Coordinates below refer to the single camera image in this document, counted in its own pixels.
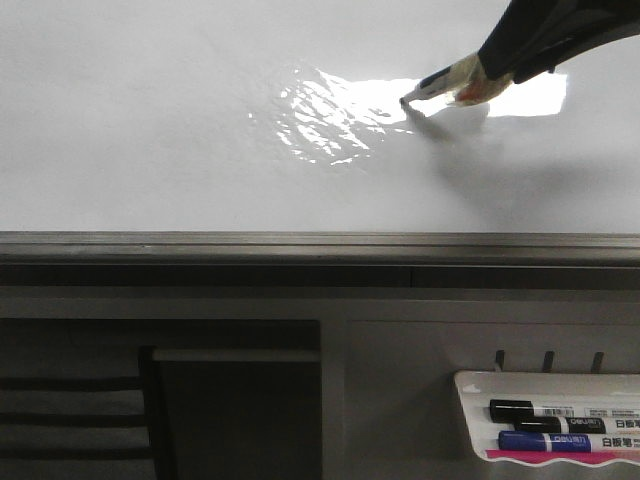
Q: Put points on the white black whiteboard marker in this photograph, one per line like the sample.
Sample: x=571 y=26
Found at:
x=464 y=83

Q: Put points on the black tray hook right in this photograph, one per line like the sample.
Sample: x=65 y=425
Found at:
x=597 y=363

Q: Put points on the black capped marker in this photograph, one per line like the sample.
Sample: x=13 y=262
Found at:
x=504 y=410
x=582 y=425

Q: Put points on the grey aluminium whiteboard frame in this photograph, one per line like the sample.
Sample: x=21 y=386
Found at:
x=287 y=259

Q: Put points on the black tray hook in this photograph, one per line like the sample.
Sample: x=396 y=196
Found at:
x=597 y=363
x=548 y=361
x=499 y=360

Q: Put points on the white whiteboard surface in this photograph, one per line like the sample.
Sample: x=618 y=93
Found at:
x=285 y=116

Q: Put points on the black tray hook left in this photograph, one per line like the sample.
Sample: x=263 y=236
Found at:
x=499 y=360

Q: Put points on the white plastic marker tray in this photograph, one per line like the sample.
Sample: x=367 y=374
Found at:
x=579 y=392

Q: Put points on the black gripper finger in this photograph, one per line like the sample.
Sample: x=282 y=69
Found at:
x=515 y=35
x=614 y=20

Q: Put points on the dark slatted chair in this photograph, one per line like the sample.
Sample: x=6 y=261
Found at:
x=84 y=413

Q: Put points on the black capped marker middle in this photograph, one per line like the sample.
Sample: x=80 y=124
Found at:
x=582 y=425

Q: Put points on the black tray hook middle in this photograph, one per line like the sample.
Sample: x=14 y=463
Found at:
x=548 y=361

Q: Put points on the black capped marker upper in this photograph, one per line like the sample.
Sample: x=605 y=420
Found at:
x=504 y=410

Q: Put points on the blue capped whiteboard marker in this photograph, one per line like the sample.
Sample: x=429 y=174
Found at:
x=567 y=442

